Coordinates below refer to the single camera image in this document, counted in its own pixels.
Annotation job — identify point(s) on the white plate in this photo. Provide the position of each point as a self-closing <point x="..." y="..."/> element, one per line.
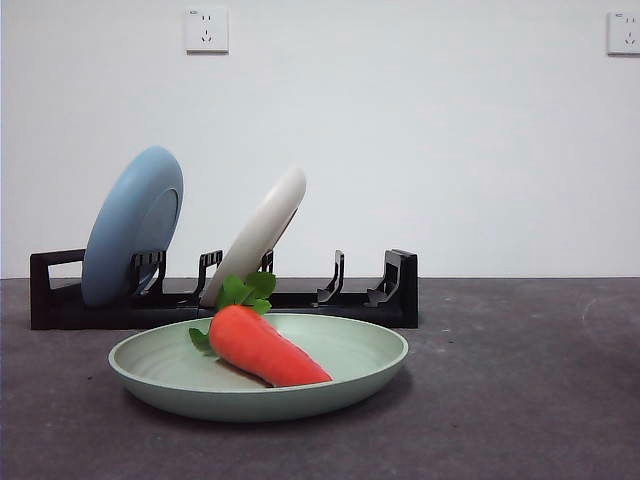
<point x="260" y="225"/>

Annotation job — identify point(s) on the blue plate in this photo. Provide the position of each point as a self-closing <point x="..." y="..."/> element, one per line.
<point x="125" y="225"/>

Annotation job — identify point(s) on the white wall socket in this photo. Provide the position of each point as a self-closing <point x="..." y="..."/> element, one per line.
<point x="624" y="32"/>
<point x="207" y="30"/>

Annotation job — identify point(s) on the green plate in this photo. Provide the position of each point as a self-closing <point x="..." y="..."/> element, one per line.
<point x="350" y="350"/>

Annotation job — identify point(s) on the black plate rack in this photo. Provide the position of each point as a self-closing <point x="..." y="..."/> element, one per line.
<point x="400" y="300"/>

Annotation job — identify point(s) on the orange carrot with green leaves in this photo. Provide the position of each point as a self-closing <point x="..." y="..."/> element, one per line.
<point x="260" y="350"/>

